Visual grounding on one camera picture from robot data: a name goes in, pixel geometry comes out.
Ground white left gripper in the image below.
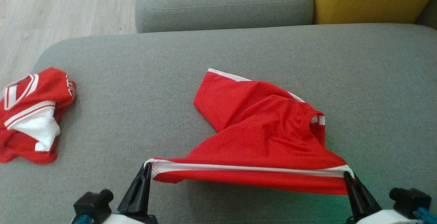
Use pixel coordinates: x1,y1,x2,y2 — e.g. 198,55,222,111
102,163,158,224

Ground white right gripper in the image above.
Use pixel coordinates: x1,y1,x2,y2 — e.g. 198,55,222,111
344,171,424,224

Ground red shorts white stripe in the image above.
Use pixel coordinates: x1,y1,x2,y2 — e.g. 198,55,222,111
143,68,355,195

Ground red jersey white sleeves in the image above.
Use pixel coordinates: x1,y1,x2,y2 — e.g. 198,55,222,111
0,67,76,165

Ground grey sofa seat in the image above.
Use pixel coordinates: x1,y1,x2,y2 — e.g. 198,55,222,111
0,24,437,224

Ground grey sofa corner cushion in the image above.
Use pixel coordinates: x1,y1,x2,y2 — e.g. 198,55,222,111
415,0,437,30

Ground grey sofa back cushion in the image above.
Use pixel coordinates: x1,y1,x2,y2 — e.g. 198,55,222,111
135,0,314,33

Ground right camera cable teal plug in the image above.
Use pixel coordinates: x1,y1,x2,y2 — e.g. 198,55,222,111
415,208,437,224

